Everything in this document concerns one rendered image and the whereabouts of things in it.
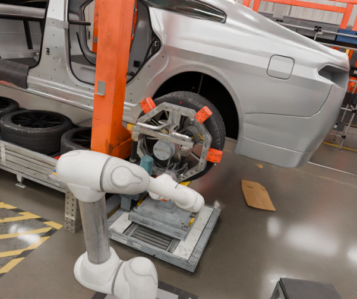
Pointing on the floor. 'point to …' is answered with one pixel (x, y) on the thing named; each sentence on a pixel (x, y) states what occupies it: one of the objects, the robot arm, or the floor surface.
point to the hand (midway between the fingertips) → (182, 164)
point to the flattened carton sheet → (256, 195)
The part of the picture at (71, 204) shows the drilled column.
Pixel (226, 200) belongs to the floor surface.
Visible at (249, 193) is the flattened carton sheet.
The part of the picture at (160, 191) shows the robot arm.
